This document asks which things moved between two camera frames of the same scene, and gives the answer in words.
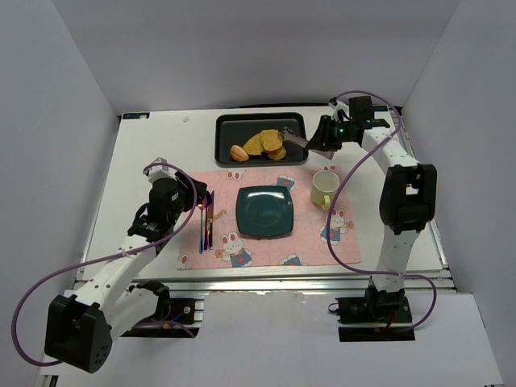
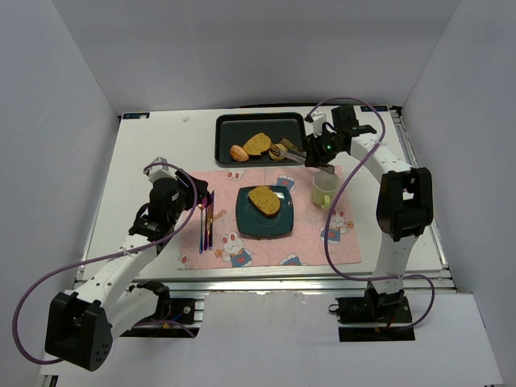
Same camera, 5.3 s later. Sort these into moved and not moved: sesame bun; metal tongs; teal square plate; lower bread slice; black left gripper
Moved: metal tongs
Not moved: teal square plate; black left gripper; sesame bun; lower bread slice
